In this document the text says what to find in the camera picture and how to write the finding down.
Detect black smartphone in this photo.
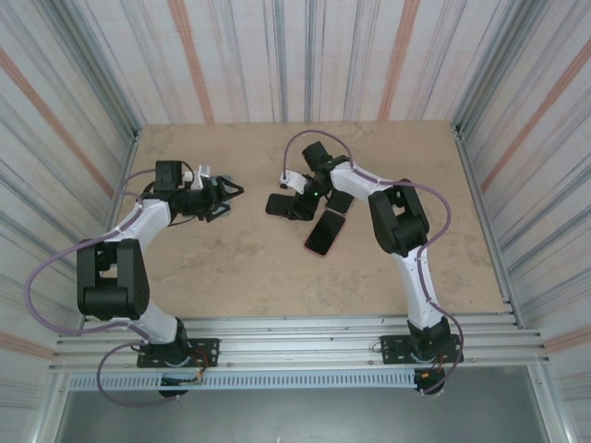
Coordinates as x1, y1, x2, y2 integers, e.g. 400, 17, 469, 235
266, 193, 296, 217
326, 188, 355, 217
305, 210, 346, 255

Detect black phone red edge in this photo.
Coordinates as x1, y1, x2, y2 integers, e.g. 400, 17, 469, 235
304, 210, 348, 257

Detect small electronics board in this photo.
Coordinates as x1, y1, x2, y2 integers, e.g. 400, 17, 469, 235
160, 372, 205, 386

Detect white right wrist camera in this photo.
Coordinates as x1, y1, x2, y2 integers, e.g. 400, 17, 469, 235
279, 169, 306, 190

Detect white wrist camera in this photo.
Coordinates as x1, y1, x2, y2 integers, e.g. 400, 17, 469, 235
183, 164, 212, 190
279, 169, 306, 190

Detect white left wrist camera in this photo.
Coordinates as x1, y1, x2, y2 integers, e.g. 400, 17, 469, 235
183, 164, 212, 190

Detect aluminium side rail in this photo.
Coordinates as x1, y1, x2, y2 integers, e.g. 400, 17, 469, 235
78, 126, 142, 336
452, 123, 523, 329

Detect aluminium rail frame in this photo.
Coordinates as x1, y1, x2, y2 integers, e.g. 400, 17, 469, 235
48, 315, 553, 374

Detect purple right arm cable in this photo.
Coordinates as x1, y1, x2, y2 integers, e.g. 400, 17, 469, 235
282, 129, 465, 397

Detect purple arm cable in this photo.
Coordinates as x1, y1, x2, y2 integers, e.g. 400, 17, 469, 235
23, 168, 186, 408
282, 129, 465, 397

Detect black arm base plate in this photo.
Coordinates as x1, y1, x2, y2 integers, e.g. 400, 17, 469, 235
137, 338, 221, 369
379, 334, 464, 368

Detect perforated grey cable tray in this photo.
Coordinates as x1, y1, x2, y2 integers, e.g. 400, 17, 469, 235
67, 371, 419, 392

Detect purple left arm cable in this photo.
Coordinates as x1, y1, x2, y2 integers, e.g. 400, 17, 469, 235
23, 168, 186, 408

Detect black cable connector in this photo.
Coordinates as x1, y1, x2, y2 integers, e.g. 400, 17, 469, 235
414, 368, 447, 397

